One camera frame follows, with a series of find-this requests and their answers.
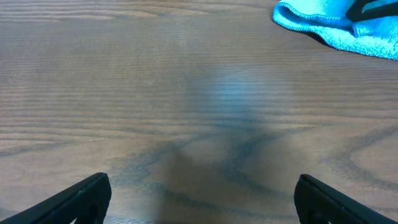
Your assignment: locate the blue microfiber cloth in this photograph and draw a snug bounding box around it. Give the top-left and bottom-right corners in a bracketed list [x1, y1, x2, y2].
[272, 0, 397, 60]

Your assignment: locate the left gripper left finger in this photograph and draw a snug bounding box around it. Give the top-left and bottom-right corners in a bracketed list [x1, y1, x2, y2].
[1, 172, 111, 224]

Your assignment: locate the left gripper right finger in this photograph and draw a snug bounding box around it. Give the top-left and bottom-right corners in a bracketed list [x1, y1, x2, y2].
[294, 174, 397, 224]

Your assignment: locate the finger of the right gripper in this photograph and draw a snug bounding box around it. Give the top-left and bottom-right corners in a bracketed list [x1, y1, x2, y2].
[346, 0, 397, 22]

